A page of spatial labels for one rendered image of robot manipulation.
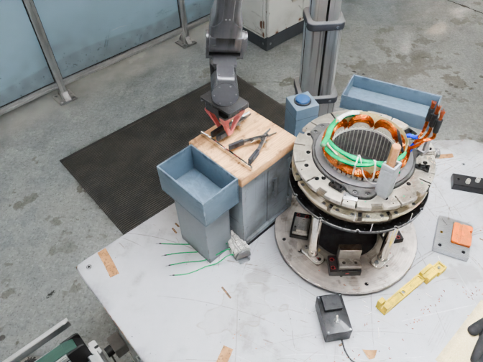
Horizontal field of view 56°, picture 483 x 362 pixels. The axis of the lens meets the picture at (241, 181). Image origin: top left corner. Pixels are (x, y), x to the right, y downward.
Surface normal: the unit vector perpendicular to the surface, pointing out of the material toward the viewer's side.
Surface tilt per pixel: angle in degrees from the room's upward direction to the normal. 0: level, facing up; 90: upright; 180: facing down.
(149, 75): 0
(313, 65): 90
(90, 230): 0
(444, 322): 0
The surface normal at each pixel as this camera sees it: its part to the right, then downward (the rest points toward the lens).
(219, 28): 0.04, 0.94
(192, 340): -0.03, -0.67
